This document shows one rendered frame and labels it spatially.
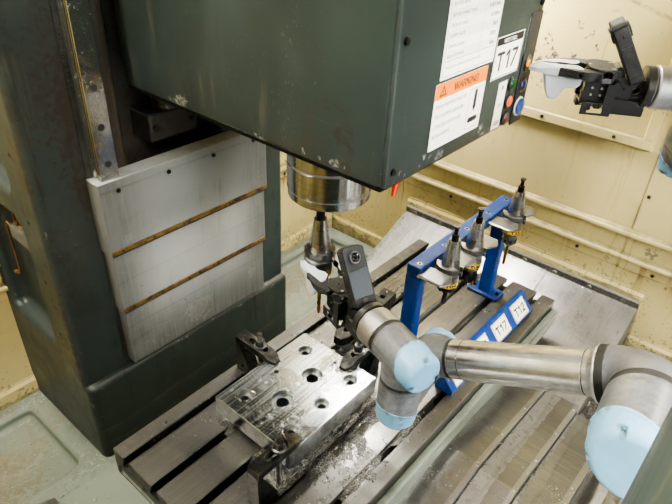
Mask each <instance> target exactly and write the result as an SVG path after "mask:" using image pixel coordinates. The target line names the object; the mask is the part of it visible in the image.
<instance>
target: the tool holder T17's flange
mask: <svg viewBox="0 0 672 504"><path fill-rule="evenodd" d="M304 253H305V254H304V259H305V261H306V262H307V263H308V264H310V265H312V266H316V267H324V266H327V263H328V262H330V261H331V262H332V263H334V261H335V259H336V255H335V254H336V246H335V244H334V243H333V242H331V250H330V251H329V252H327V253H322V254H318V253H314V252H312V251H311V250H310V249H309V243H306V244H305V246H304Z"/></svg>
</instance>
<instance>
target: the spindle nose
mask: <svg viewBox="0 0 672 504"><path fill-rule="evenodd" d="M286 157H287V187H288V195H289V197H290V198H291V199H292V200H293V201H294V202H295V203H297V204H298V205H300V206H302V207H304V208H307V209H310V210H313V211H318V212H327V213H337V212H345V211H350V210H353V209H356V208H358V207H360V206H362V205H363V204H365V203H366V202H367V201H368V200H369V198H370V196H371V190H372V189H369V188H367V187H365V186H362V185H360V184H358V183H355V182H353V181H350V180H348V179H346V178H343V177H341V176H338V175H336V174H334V173H331V172H329V171H327V170H324V169H322V168H319V167H317V166H315V165H312V164H310V163H308V162H305V161H303V160H300V159H298V158H296V157H293V156H291V155H288V154H286Z"/></svg>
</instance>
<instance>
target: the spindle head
mask: <svg viewBox="0 0 672 504"><path fill-rule="evenodd" d="M450 3H451V0H114V6H115V13H116V19H117V26H118V32H119V39H120V45H121V51H122V58H123V64H124V71H125V77H126V81H127V83H128V85H127V86H128V87H129V88H131V89H134V90H136V91H139V92H141V93H143V94H146V95H148V96H150V97H153V98H155V99H158V100H160V101H162V102H165V103H167V104H169V105H172V106H174V107H177V108H179V109H181V110H184V111H186V112H189V113H191V114H193V115H196V116H198V117H200V118H203V119H205V120H208V121H210V122H212V123H215V124H217V125H219V126H222V127H224V128H227V129H229V130H231V131H234V132H236V133H238V134H241V135H243V136H246V137H248V138H250V139H253V140H255V141H258V142H260V143H262V144H265V145H267V146H269V147H272V148H274V149H277V150H279V151H281V152H284V153H286V154H288V155H291V156H293V157H296V158H298V159H300V160H303V161H305V162H308V163H310V164H312V165H315V166H317V167H319V168H322V169H324V170H327V171H329V172H331V173H334V174H336V175H338V176H341V177H343V178H346V179H348V180H350V181H353V182H355V183H358V184H360V185H362V186H365V187H367V188H369V189H372V190H374V191H377V192H379V193H381V192H383V191H384V190H386V189H388V188H390V187H392V186H393V185H395V184H397V183H399V182H401V181H402V180H404V179H406V178H408V177H410V176H412V175H413V174H415V173H417V172H419V171H421V170H422V169H424V168H426V167H428V166H430V165H431V164H433V163H435V162H437V161H439V160H440V159H442V158H444V157H446V156H448V155H450V154H451V153H453V152H455V151H457V150H459V149H460V148H462V147H464V146H466V145H468V144H469V143H471V142H473V141H475V140H477V139H478V138H480V137H482V136H484V135H486V134H488V133H489V132H491V131H493V130H495V129H497V128H498V127H500V126H502V125H501V117H502V115H503V113H504V112H505V111H509V119H510V114H511V110H512V105H513V101H512V103H511V105H510V107H509V108H507V109H506V108H505V107H504V102H505V99H506V97H507V95H508V94H510V93H511V94H512V95H513V100H514V96H515V91H516V86H517V82H518V77H519V72H520V68H521V63H522V58H523V53H524V48H525V43H526V39H527V34H528V29H529V25H530V20H531V16H532V13H535V12H538V11H541V10H543V6H544V3H545V0H504V4H503V9H502V15H501V20H500V25H499V31H498V36H497V38H499V37H502V36H505V35H508V34H511V33H514V32H517V31H520V30H523V29H525V33H524V38H523V43H522V48H521V52H520V57H519V62H518V67H517V70H516V71H514V72H511V73H509V74H507V75H504V76H502V77H500V78H498V79H495V80H493V81H491V82H489V81H490V75H491V70H492V65H493V61H491V62H489V63H486V64H483V65H481V66H478V67H476V68H473V69H471V70H468V71H466V72H463V73H461V74H458V75H456V76H453V77H450V78H448V79H445V80H443V81H440V75H441V68H442V60H443V53H444V46H445V39H446V32H447V25H448V17H449V10H450ZM487 65H489V66H488V72H487V77H486V82H485V88H484V93H483V99H482V104H481V110H480V115H479V121H478V126H477V127H476V128H474V129H472V130H470V131H468V132H466V133H464V134H463V135H461V136H459V137H457V138H455V139H453V140H451V141H449V142H447V143H445V144H443V145H442V146H440V147H438V148H436V149H434V150H432V151H430V152H428V153H427V150H428V143H429V135H430V128H431V121H432V114H433V106H434V99H435V92H436V86H437V85H439V84H442V83H444V82H447V81H449V80H452V79H454V78H457V77H459V76H462V75H464V74H467V73H469V72H472V71H474V70H477V69H479V68H482V67H484V66H487ZM512 76H516V78H517V82H516V85H515V88H514V89H513V90H512V91H508V83H509V80H510V78H511V77H512ZM505 80H508V82H507V87H506V92H505V97H504V101H503V106H502V111H501V116H500V121H499V126H498V127H496V128H495V129H493V130H490V127H491V122H492V117H493V112H494V107H495V102H496V97H497V92H498V87H499V83H501V82H503V81H505ZM509 119H508V121H507V122H509Z"/></svg>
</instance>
